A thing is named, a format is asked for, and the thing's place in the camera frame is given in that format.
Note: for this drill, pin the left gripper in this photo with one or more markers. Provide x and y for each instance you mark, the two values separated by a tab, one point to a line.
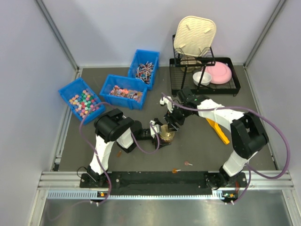
155	133

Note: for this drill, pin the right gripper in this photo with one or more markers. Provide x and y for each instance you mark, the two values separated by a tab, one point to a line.
173	118

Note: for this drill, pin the gold round lid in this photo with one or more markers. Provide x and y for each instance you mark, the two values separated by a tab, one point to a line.
165	132

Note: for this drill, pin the clear round container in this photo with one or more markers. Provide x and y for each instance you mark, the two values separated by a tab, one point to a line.
167	139

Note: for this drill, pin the yellow plastic scoop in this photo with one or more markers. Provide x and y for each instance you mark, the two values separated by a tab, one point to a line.
218	131

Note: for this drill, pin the blue candy bin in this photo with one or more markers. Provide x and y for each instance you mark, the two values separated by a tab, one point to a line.
144	66
79	97
124	91

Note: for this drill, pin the black wire dish rack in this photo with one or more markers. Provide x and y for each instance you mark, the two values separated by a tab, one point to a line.
180	79

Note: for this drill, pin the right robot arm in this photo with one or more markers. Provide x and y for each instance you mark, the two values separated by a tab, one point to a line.
248	135

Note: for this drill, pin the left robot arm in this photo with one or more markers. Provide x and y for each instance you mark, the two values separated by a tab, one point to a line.
113	127

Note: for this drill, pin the spilled pink lollipop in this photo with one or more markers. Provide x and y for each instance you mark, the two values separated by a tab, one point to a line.
187	163

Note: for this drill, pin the spilled orange lollipop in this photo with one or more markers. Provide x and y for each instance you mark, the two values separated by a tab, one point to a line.
174	171

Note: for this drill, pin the white small bowl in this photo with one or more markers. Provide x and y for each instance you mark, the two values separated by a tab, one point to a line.
203	77

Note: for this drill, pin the pink round plate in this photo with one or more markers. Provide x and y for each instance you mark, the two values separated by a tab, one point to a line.
220	73

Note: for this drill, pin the beige square ribbed plate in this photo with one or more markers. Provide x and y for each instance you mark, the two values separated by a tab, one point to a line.
194	36

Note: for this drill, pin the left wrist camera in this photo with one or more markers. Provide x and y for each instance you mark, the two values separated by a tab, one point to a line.
155	128

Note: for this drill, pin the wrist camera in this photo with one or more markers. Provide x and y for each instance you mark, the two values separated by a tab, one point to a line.
167	101
155	128

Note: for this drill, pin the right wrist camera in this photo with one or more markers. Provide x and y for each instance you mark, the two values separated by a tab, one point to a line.
167	101

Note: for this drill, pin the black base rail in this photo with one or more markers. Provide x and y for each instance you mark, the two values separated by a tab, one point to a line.
164	183

